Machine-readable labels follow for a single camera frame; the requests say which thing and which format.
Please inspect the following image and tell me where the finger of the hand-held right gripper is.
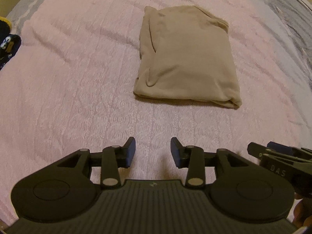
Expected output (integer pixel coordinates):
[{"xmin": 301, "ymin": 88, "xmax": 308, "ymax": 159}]
[
  {"xmin": 266, "ymin": 141, "xmax": 312, "ymax": 160},
  {"xmin": 247, "ymin": 142, "xmax": 312, "ymax": 167}
]

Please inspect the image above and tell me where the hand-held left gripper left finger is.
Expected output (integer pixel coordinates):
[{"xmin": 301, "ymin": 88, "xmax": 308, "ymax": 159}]
[{"xmin": 57, "ymin": 137, "xmax": 136, "ymax": 190}]

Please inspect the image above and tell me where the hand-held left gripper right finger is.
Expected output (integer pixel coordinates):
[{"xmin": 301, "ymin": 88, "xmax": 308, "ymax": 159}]
[{"xmin": 170, "ymin": 137, "xmax": 248, "ymax": 190}]

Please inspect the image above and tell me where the person's right hand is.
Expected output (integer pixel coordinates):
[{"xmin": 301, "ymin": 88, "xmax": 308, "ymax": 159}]
[{"xmin": 293, "ymin": 195, "xmax": 312, "ymax": 228}]

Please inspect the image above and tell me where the beige t-shirt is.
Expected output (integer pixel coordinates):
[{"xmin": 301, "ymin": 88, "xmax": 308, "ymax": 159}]
[{"xmin": 134, "ymin": 5, "xmax": 242, "ymax": 109}]

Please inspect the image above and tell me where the pink blanket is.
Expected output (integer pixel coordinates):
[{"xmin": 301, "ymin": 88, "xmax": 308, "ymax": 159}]
[{"xmin": 0, "ymin": 0, "xmax": 312, "ymax": 225}]

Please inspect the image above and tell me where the grey blanket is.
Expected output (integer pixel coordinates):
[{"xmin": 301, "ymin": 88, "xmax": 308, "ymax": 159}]
[{"xmin": 251, "ymin": 0, "xmax": 312, "ymax": 88}]

